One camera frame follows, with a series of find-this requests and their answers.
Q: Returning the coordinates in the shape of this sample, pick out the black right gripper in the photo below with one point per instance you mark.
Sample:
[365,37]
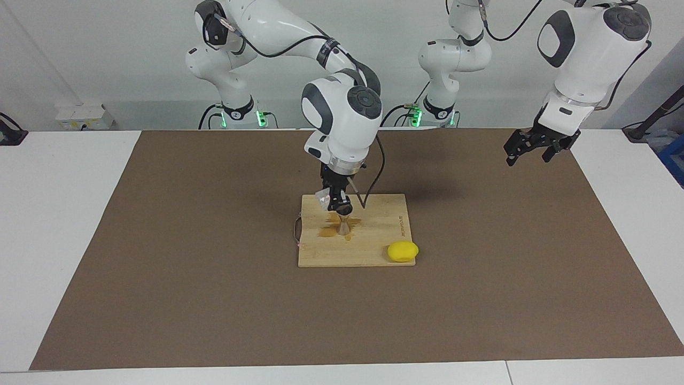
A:
[334,176]

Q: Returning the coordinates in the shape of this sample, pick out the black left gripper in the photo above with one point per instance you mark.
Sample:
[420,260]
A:
[553,136]

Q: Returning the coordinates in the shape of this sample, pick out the steel double jigger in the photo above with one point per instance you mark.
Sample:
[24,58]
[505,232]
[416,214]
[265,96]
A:
[344,227]

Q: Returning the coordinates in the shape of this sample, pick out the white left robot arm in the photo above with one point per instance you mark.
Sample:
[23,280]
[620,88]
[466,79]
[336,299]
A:
[588,69]

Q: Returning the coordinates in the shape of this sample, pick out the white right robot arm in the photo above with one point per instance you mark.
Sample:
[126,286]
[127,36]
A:
[342,128]

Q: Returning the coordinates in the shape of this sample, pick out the wooden cutting board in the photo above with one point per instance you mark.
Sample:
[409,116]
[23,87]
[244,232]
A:
[363,251]

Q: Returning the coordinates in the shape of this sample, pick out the yellow lemon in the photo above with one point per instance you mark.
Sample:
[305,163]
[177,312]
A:
[403,252]

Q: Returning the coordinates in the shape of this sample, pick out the black stand pole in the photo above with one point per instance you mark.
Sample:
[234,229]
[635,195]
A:
[660,112]

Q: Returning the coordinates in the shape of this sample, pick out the blue box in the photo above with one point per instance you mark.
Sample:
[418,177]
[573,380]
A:
[674,160]

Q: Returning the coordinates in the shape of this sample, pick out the brown table mat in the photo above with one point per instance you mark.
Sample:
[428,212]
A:
[160,294]

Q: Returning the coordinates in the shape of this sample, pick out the white wall power strip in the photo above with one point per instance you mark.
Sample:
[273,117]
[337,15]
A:
[80,115]

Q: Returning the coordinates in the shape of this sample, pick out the black clamp mount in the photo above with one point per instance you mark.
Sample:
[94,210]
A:
[10,136]

